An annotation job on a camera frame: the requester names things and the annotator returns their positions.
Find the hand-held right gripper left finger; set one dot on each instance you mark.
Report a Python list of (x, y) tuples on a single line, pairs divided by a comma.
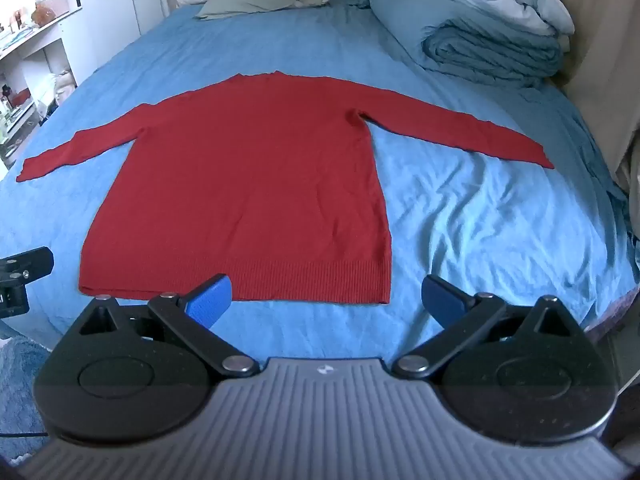
[(210, 301)]

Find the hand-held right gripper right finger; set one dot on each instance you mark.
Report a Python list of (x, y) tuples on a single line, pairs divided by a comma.
[(442, 301)]

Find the red knit sweater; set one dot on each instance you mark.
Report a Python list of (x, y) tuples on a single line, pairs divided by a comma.
[(250, 175)]

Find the blue bed sheet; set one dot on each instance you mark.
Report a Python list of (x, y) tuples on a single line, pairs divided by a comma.
[(490, 220)]

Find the blue fluffy rug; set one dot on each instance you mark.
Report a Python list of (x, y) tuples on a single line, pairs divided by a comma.
[(17, 380)]

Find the red box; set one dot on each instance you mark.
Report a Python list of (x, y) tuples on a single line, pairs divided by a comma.
[(21, 97)]

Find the white open shelf unit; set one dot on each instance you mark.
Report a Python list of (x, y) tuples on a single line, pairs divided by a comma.
[(35, 55)]

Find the folded blue duvet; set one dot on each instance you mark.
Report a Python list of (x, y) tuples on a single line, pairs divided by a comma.
[(495, 55)]

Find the white wardrobe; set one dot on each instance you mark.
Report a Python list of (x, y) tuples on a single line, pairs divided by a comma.
[(125, 5)]

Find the beige curtain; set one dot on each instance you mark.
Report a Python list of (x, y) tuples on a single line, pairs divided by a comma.
[(605, 35)]

